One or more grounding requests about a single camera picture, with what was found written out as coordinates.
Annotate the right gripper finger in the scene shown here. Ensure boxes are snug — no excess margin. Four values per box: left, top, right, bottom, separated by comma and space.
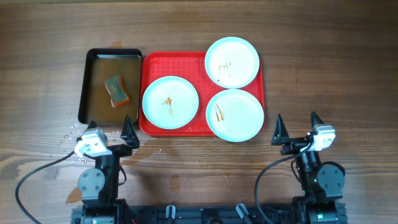
271, 114, 290, 146
310, 111, 324, 127

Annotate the orange green sponge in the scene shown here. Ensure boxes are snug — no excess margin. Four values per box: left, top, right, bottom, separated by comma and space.
104, 76, 130, 107

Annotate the pale blue plate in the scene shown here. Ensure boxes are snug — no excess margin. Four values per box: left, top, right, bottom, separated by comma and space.
204, 37, 260, 89
142, 76, 199, 129
205, 89, 265, 142

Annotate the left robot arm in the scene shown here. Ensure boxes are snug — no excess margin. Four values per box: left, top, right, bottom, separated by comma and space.
71, 115, 140, 224

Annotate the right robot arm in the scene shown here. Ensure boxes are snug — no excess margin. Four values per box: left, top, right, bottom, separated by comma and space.
271, 112, 348, 224

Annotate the black water tray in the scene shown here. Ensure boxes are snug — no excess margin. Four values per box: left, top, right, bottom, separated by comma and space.
78, 48, 143, 125

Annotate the red plastic tray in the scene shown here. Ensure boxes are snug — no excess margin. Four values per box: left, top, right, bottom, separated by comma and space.
138, 50, 267, 138

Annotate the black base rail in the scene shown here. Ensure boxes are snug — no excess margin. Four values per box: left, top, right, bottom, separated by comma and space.
70, 202, 346, 224

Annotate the left black cable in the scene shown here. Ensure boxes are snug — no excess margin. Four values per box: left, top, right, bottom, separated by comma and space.
14, 150, 76, 224

